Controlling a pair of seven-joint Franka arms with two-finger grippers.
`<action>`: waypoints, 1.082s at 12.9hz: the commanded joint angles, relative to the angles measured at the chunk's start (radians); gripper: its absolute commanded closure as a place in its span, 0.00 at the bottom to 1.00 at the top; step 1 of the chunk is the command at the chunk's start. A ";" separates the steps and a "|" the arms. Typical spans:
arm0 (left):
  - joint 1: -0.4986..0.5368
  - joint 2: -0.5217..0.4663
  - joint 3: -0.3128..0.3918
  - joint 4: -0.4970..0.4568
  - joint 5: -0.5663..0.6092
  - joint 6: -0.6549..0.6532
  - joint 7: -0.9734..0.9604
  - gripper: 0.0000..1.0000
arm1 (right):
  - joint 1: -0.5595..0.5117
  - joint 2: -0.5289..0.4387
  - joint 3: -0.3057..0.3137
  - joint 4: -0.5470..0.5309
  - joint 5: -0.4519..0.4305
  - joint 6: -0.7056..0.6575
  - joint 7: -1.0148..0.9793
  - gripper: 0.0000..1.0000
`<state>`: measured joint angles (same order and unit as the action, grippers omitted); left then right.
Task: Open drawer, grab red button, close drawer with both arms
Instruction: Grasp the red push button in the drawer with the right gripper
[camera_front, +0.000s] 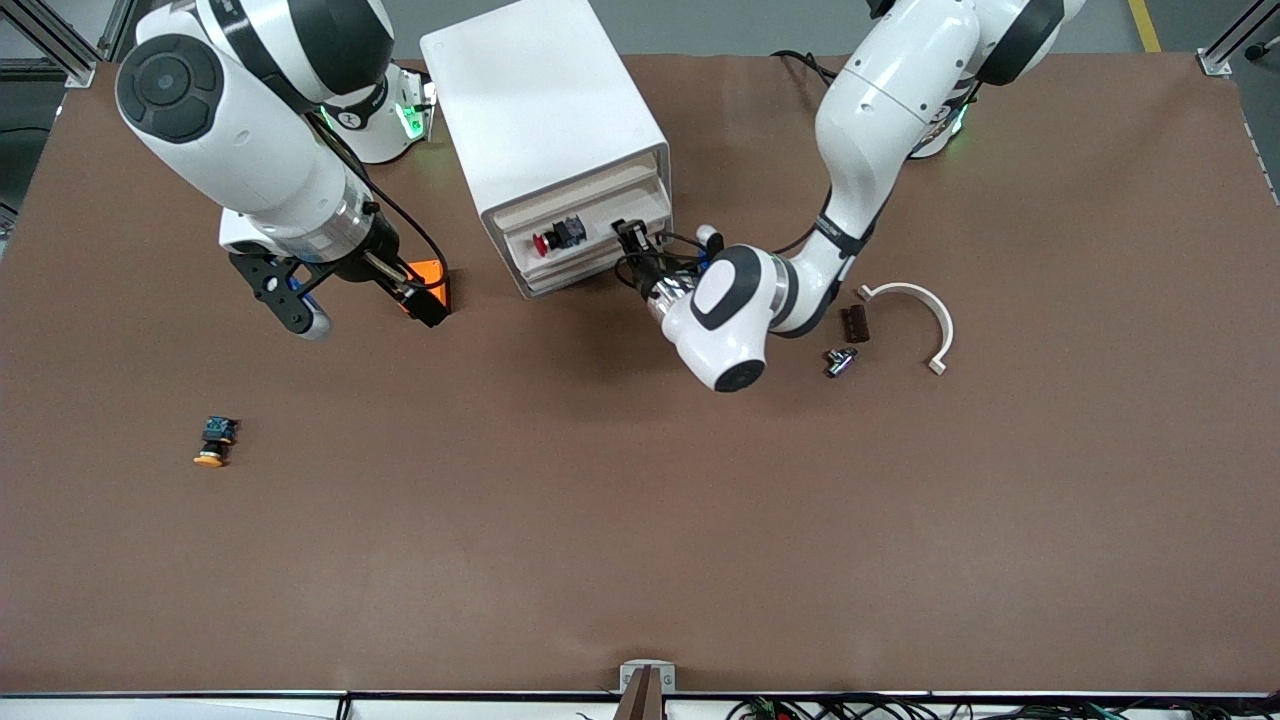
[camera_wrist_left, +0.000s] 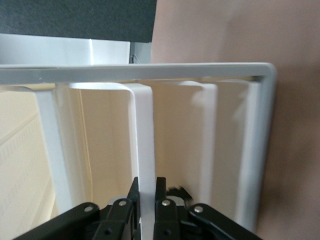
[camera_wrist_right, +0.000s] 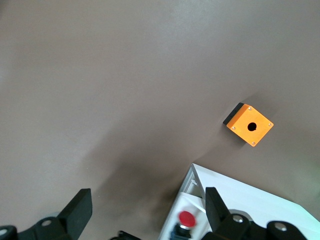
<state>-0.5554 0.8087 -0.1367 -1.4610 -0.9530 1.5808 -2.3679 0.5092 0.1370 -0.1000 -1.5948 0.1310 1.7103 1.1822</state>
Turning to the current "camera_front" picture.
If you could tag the white drawer holding green button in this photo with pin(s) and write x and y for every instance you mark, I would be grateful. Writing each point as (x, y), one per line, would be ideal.
(580, 272)

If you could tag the red push button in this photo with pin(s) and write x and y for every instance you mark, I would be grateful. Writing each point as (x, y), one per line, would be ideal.
(560, 236)

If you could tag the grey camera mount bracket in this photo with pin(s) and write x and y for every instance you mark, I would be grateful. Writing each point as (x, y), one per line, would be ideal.
(647, 682)

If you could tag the silver key switch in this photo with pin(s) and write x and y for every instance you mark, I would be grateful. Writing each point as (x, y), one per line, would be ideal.
(840, 361)

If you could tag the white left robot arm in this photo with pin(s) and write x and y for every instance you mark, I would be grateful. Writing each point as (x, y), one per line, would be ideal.
(880, 100)

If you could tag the yellow push button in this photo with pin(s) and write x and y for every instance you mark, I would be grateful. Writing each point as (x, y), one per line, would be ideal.
(214, 442)

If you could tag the white drawer cabinet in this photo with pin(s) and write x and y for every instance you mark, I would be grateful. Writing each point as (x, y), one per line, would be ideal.
(535, 95)

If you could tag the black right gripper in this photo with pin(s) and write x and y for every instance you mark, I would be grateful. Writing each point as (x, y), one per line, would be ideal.
(379, 253)

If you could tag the white empty drawer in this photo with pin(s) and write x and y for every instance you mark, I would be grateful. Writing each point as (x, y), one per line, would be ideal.
(585, 285)
(580, 190)

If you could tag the aluminium frame profile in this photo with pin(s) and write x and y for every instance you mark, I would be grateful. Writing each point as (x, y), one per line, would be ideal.
(1235, 40)
(60, 40)

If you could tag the white curved bracket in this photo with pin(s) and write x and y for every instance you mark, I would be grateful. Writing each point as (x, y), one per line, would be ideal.
(935, 310)

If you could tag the orange button box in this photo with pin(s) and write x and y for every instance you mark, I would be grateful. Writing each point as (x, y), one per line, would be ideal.
(432, 272)

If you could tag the brown terminal block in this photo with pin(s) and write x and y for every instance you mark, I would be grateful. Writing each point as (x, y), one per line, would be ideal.
(856, 323)

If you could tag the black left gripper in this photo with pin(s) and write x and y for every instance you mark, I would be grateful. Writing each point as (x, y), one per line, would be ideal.
(645, 269)

